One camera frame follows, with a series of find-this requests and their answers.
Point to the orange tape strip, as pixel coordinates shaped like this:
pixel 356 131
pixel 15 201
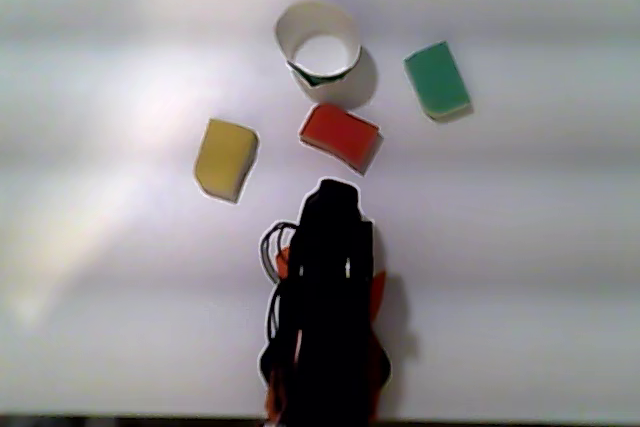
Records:
pixel 274 402
pixel 378 294
pixel 283 263

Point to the yellow sponge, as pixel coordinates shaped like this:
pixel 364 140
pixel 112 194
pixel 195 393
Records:
pixel 224 159

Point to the green sponge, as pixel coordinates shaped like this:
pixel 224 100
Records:
pixel 436 79

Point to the white paper cup green wrap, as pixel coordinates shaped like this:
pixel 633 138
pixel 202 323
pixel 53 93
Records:
pixel 320 22

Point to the red sponge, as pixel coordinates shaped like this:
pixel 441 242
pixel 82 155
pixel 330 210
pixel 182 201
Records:
pixel 337 134

